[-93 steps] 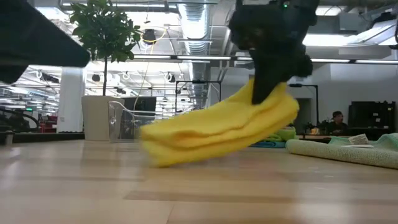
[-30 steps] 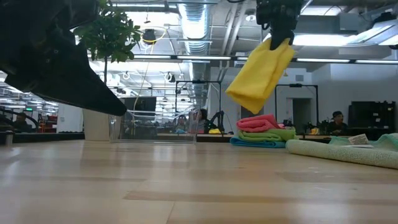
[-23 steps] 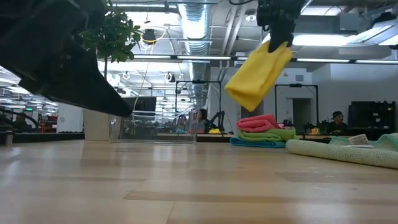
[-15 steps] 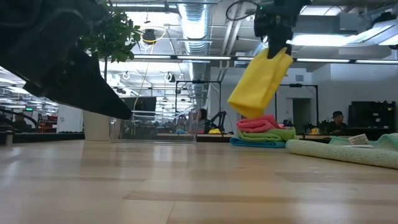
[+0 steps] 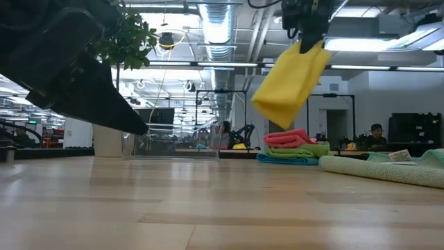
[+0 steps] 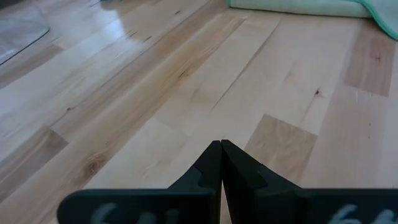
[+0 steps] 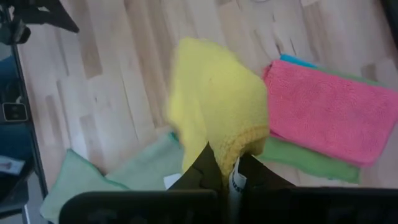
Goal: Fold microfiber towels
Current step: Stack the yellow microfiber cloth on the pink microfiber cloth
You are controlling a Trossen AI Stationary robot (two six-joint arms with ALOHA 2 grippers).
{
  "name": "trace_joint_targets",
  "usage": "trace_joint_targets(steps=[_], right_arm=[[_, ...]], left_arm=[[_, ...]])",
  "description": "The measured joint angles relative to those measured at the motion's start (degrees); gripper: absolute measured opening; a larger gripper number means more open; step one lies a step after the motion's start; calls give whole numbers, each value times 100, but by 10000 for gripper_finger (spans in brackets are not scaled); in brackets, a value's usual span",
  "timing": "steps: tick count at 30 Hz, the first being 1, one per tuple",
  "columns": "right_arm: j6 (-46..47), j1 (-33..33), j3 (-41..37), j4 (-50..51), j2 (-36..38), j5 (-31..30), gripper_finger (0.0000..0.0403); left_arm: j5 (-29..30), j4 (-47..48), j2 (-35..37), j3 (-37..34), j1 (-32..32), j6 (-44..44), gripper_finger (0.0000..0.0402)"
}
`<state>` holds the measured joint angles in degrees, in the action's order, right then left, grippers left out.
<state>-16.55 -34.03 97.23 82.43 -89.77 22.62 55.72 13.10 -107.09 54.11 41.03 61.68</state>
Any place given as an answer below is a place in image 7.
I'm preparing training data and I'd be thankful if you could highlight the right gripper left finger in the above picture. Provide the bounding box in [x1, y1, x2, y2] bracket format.
[58, 142, 224, 224]

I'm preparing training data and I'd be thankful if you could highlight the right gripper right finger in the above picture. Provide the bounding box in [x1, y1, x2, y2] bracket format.
[239, 154, 398, 224]

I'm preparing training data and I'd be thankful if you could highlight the pale green microfiber towel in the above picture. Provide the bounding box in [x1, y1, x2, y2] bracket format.
[39, 130, 185, 224]

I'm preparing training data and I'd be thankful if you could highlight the bright green microfiber towel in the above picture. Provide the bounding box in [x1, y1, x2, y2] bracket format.
[256, 67, 386, 184]

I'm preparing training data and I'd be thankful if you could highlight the pink microfiber towel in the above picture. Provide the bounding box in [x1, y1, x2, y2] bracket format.
[262, 59, 398, 167]

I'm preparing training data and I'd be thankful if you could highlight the yellow microfiber towel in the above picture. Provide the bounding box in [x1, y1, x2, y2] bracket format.
[166, 37, 271, 200]

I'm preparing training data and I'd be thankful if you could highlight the blue microfiber towel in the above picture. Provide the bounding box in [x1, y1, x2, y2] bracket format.
[279, 54, 318, 69]

